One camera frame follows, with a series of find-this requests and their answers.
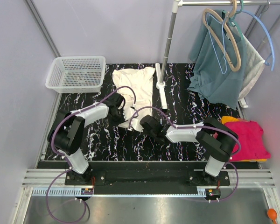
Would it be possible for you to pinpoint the green clothes hanger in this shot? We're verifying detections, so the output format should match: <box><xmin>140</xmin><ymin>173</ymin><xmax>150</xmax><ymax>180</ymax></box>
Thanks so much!
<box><xmin>228</xmin><ymin>0</ymin><xmax>245</xmax><ymax>39</ymax></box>

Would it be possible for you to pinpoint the white perforated plastic basket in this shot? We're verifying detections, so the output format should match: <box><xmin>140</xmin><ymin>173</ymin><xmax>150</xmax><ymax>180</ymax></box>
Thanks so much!
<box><xmin>45</xmin><ymin>56</ymin><xmax>106</xmax><ymax>94</ymax></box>

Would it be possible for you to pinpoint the yellow object under shirt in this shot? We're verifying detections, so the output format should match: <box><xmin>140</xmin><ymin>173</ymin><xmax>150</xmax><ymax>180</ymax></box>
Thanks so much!
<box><xmin>221</xmin><ymin>115</ymin><xmax>268</xmax><ymax>163</ymax></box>

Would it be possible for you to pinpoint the metal clothes rack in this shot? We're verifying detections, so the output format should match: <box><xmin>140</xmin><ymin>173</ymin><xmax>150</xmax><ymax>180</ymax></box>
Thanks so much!
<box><xmin>155</xmin><ymin>0</ymin><xmax>280</xmax><ymax>112</ymax></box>

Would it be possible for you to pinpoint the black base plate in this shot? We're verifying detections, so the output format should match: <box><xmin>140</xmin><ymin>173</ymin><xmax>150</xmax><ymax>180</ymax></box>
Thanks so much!
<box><xmin>65</xmin><ymin>161</ymin><xmax>230</xmax><ymax>187</ymax></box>

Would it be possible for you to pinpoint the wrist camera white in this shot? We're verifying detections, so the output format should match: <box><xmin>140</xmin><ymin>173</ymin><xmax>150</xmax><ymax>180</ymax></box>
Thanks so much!
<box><xmin>123</xmin><ymin>107</ymin><xmax>136</xmax><ymax>121</ymax></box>
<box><xmin>128</xmin><ymin>118</ymin><xmax>143</xmax><ymax>133</ymax></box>

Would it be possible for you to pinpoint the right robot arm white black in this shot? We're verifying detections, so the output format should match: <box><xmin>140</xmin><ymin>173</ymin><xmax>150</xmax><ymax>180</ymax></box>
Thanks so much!
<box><xmin>140</xmin><ymin>115</ymin><xmax>241</xmax><ymax>185</ymax></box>

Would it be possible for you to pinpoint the light blue thick hanger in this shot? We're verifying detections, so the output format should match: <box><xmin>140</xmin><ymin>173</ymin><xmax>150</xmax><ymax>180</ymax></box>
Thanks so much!
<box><xmin>242</xmin><ymin>10</ymin><xmax>276</xmax><ymax>71</ymax></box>

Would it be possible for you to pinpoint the teal t shirt hanging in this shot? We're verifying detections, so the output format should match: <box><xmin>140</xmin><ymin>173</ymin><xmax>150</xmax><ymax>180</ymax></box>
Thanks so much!
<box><xmin>188</xmin><ymin>17</ymin><xmax>247</xmax><ymax>109</ymax></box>

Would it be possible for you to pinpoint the orange ball object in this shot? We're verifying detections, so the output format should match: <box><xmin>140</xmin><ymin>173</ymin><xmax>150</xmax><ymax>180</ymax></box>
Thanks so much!
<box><xmin>267</xmin><ymin>209</ymin><xmax>278</xmax><ymax>224</ymax></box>

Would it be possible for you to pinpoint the thin blue wire hanger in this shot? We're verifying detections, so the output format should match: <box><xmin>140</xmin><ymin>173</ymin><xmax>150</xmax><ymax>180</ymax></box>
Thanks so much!
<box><xmin>202</xmin><ymin>8</ymin><xmax>241</xmax><ymax>74</ymax></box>

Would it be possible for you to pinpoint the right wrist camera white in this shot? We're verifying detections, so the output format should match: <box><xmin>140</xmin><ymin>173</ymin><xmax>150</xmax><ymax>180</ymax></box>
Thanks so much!
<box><xmin>128</xmin><ymin>118</ymin><xmax>143</xmax><ymax>133</ymax></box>

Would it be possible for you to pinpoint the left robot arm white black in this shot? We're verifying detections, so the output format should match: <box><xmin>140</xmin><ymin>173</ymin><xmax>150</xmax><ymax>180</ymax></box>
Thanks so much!
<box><xmin>47</xmin><ymin>93</ymin><xmax>126</xmax><ymax>185</ymax></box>

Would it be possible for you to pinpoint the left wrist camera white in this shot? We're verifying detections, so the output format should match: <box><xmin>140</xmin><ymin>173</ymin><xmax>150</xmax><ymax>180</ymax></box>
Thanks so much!
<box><xmin>123</xmin><ymin>107</ymin><xmax>136</xmax><ymax>121</ymax></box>

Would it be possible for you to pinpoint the beige clothes hanger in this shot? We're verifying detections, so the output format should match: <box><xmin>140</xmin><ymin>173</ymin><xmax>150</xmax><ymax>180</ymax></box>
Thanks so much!
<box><xmin>202</xmin><ymin>0</ymin><xmax>241</xmax><ymax>72</ymax></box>

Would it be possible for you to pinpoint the cream white t shirt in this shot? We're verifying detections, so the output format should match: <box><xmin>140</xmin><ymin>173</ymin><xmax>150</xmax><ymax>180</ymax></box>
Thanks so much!
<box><xmin>112</xmin><ymin>67</ymin><xmax>155</xmax><ymax>120</ymax></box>

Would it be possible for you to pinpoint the white grey towel hanging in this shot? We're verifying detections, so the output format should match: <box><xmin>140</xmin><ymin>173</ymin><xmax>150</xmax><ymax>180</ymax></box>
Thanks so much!
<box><xmin>238</xmin><ymin>36</ymin><xmax>265</xmax><ymax>100</ymax></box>

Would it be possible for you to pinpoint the black marble pattern mat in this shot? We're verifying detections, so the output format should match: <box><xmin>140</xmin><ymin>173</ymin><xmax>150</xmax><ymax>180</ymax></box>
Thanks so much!
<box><xmin>58</xmin><ymin>63</ymin><xmax>240</xmax><ymax>161</ymax></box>

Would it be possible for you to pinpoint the aluminium frame rail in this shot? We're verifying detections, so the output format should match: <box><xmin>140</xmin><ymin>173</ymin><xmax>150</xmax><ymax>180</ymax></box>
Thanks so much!
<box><xmin>22</xmin><ymin>169</ymin><xmax>64</xmax><ymax>187</ymax></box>

